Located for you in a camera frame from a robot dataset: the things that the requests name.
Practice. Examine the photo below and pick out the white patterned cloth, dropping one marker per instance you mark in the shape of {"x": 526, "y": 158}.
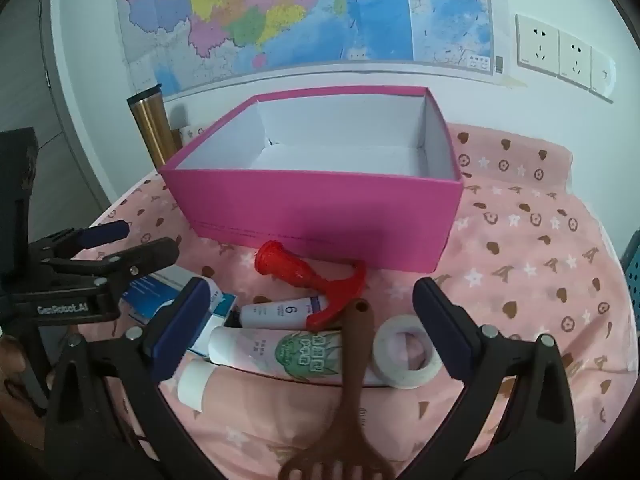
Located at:
{"x": 190, "y": 134}

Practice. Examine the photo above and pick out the brown slotted spatula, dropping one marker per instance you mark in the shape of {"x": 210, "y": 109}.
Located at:
{"x": 357, "y": 340}

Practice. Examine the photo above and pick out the white tape roll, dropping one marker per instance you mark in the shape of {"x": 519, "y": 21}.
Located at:
{"x": 400, "y": 379}

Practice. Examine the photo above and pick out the small white tube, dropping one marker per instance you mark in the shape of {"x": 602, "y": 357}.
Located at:
{"x": 280, "y": 312}

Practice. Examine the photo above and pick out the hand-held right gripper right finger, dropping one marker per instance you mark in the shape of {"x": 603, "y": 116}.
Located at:
{"x": 445, "y": 332}

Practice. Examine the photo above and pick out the white wall switch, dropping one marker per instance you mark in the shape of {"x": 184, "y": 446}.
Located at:
{"x": 602, "y": 75}

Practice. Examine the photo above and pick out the gold thermos flask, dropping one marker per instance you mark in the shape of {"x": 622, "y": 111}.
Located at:
{"x": 152, "y": 130}

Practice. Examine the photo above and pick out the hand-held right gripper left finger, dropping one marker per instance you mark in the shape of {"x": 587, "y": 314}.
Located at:
{"x": 180, "y": 332}

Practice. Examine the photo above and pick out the blue plastic basket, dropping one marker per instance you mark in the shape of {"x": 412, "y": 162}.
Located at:
{"x": 632, "y": 280}

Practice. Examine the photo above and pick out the pink tube with green print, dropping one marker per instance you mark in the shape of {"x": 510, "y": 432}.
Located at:
{"x": 250, "y": 350}

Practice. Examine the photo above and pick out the colourful wall map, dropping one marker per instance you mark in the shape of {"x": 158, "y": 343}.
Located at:
{"x": 300, "y": 10}

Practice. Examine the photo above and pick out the white wall socket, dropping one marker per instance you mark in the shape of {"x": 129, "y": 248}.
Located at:
{"x": 575, "y": 60}
{"x": 537, "y": 45}

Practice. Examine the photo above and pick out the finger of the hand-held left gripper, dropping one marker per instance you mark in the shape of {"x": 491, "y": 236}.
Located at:
{"x": 145, "y": 255}
{"x": 105, "y": 232}

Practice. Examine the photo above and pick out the large pink tube white cap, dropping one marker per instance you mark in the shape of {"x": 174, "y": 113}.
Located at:
{"x": 250, "y": 400}

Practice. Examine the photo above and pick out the pink printed tablecloth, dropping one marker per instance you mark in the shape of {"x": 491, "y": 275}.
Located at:
{"x": 525, "y": 260}

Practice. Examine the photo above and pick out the pink cardboard box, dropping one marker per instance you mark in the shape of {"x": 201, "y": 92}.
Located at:
{"x": 300, "y": 210}

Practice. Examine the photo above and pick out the blue and white medicine box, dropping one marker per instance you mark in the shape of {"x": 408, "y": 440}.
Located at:
{"x": 145, "y": 295}

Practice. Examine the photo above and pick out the grey door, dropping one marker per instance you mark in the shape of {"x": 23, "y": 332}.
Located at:
{"x": 50, "y": 110}

